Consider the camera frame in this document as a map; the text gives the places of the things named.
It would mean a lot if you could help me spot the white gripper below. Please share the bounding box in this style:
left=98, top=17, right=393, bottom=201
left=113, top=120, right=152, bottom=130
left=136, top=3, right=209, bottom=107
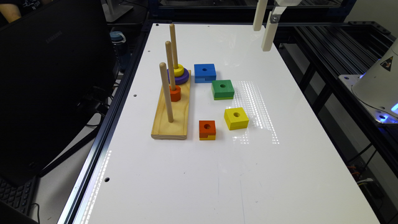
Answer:
left=252, top=0, right=302, bottom=52

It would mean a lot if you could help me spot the blue square block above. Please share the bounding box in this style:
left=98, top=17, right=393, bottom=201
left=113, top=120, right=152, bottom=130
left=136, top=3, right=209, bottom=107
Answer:
left=194, top=63, right=216, bottom=83

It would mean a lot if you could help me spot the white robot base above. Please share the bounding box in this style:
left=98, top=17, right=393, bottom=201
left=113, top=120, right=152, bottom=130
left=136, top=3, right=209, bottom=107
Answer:
left=339, top=42, right=397, bottom=125

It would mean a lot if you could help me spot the person's forearm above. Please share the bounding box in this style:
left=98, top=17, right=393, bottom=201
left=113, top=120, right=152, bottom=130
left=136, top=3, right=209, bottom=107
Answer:
left=0, top=4, right=22, bottom=23

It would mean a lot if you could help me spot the green square block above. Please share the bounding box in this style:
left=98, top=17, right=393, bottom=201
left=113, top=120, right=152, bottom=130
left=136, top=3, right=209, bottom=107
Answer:
left=211, top=80, right=234, bottom=100

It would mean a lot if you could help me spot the yellow square block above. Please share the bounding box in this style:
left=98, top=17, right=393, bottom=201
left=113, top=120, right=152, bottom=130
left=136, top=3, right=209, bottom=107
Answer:
left=224, top=108, right=249, bottom=130

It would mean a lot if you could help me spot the orange and yellow small block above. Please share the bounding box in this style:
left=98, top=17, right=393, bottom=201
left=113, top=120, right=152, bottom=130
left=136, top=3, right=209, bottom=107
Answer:
left=199, top=120, right=216, bottom=140

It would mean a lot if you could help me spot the rear wooden peg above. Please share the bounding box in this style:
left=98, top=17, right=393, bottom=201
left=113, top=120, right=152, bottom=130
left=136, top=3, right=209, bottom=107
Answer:
left=169, top=24, right=178, bottom=69

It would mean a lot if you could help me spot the wooden peg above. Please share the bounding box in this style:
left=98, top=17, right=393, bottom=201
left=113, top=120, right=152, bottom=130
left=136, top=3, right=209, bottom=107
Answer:
left=165, top=41, right=176, bottom=91
left=169, top=24, right=178, bottom=69
left=159, top=62, right=174, bottom=123

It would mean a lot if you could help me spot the middle wooden peg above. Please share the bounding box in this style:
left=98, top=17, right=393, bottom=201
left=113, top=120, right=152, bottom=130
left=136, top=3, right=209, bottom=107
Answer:
left=165, top=41, right=176, bottom=91

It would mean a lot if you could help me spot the front wooden peg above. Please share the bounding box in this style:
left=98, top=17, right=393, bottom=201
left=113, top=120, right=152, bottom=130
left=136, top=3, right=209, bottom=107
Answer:
left=159, top=62, right=174, bottom=123

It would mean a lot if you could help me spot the blue water bottle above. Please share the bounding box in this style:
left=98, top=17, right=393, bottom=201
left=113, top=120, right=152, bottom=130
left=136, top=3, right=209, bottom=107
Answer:
left=109, top=31, right=131, bottom=72

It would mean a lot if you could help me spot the wooden peg base board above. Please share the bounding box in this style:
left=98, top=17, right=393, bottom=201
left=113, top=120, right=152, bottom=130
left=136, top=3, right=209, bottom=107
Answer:
left=151, top=69, right=190, bottom=140

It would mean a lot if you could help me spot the black Samsung monitor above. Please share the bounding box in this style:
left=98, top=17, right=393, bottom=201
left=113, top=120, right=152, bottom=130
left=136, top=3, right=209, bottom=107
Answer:
left=1, top=0, right=117, bottom=187

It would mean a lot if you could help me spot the black keyboard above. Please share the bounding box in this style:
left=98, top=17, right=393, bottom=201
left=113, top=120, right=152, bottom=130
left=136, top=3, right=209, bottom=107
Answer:
left=1, top=177, right=37, bottom=216

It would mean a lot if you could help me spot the black aluminium frame rail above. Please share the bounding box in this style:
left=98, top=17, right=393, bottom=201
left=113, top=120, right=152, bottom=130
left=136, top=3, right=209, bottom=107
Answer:
left=274, top=21, right=397, bottom=173

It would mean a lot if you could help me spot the yellow round ring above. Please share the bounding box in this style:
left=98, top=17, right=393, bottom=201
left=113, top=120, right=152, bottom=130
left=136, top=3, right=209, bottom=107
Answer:
left=172, top=63, right=185, bottom=78

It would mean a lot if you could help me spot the purple round ring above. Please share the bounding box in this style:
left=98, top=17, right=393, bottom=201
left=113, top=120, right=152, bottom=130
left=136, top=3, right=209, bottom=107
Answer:
left=167, top=67, right=190, bottom=86

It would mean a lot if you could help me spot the orange hexagon ring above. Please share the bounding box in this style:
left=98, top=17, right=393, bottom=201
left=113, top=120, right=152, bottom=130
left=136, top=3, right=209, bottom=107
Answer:
left=169, top=85, right=182, bottom=103

